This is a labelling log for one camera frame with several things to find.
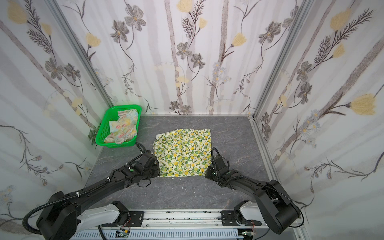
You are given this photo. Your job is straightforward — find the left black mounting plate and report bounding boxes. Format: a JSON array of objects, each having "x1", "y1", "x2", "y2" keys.
[{"x1": 127, "y1": 211, "x2": 145, "y2": 228}]

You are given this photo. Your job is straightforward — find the black mounting plate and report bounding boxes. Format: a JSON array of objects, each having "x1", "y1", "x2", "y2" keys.
[
  {"x1": 221, "y1": 210, "x2": 240, "y2": 227},
  {"x1": 127, "y1": 211, "x2": 145, "y2": 228}
]

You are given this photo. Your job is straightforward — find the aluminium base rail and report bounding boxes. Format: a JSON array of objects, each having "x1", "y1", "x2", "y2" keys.
[{"x1": 71, "y1": 208, "x2": 305, "y2": 232}]

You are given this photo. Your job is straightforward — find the lemon print yellow skirt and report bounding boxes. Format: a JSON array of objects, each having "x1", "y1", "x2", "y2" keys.
[{"x1": 153, "y1": 129, "x2": 212, "y2": 178}]

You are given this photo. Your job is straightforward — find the green plastic basket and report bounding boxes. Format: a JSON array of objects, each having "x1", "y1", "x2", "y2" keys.
[{"x1": 96, "y1": 105, "x2": 142, "y2": 148}]

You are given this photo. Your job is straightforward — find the pastel floral folded skirt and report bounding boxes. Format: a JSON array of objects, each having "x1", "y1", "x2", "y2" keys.
[{"x1": 104, "y1": 109, "x2": 139, "y2": 145}]

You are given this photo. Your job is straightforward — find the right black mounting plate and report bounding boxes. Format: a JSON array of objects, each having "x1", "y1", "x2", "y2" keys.
[{"x1": 221, "y1": 210, "x2": 240, "y2": 227}]

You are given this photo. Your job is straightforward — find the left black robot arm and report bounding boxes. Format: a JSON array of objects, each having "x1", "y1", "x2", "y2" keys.
[{"x1": 22, "y1": 151, "x2": 160, "y2": 240}]

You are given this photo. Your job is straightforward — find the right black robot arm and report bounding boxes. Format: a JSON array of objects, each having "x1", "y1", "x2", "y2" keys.
[{"x1": 205, "y1": 155, "x2": 302, "y2": 234}]

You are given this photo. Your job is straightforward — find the white slotted cable duct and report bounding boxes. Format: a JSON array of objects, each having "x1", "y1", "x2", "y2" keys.
[{"x1": 70, "y1": 229, "x2": 244, "y2": 240}]

